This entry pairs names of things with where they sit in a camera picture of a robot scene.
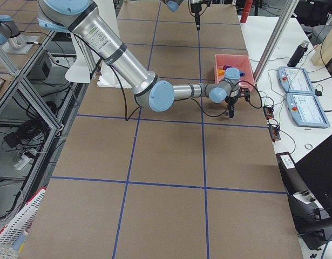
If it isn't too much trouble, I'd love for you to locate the purple toy block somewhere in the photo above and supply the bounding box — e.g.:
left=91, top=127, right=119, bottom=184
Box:
left=222, top=65, right=232, bottom=70

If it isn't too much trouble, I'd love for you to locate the orange toy block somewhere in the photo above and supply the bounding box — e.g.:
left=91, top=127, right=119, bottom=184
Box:
left=217, top=69, right=225, bottom=76

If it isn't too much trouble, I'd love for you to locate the pink plastic box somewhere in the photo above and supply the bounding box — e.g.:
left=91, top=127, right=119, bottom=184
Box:
left=214, top=54, right=255, bottom=91

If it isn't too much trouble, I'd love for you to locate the upper orange circuit board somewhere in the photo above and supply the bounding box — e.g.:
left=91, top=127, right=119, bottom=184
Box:
left=262, top=105, right=275, bottom=120

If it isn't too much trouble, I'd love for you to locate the orange circuit board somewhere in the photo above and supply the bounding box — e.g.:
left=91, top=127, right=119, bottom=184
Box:
left=268, top=124, right=281, bottom=142
left=262, top=105, right=275, bottom=120

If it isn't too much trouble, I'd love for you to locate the red bottle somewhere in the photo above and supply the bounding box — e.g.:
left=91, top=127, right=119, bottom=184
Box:
left=240, top=0, right=253, bottom=23

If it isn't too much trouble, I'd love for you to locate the lower orange circuit board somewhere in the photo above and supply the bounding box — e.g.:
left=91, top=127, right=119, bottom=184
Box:
left=268, top=124, right=281, bottom=142

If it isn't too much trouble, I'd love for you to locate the upper teach pendant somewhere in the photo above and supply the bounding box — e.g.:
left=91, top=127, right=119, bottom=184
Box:
left=277, top=66, right=315, bottom=94

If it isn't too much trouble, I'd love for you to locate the teach pendant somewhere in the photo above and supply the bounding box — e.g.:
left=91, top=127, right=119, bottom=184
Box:
left=286, top=92, right=330, bottom=128
left=277, top=66, right=315, bottom=94

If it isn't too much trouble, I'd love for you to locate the lower teach pendant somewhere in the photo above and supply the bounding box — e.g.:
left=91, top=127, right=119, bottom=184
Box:
left=286, top=92, right=330, bottom=128

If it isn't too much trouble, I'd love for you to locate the black water bottle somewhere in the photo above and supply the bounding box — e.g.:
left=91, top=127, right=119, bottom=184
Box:
left=287, top=40, right=309, bottom=67

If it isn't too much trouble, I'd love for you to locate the wooden plank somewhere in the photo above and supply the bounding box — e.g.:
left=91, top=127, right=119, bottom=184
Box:
left=311, top=28, right=332, bottom=66

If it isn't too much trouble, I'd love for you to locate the white red plastic basket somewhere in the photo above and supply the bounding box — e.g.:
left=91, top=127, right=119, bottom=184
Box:
left=0, top=187, right=46, bottom=258

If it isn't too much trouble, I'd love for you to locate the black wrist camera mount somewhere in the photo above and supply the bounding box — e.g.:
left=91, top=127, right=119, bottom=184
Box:
left=240, top=87, right=250, bottom=102

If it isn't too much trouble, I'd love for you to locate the aluminium frame post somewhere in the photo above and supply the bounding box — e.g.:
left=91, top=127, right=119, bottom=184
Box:
left=253, top=0, right=299, bottom=83

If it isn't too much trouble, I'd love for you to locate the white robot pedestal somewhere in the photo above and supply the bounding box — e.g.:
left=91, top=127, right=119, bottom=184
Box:
left=65, top=0, right=139, bottom=89

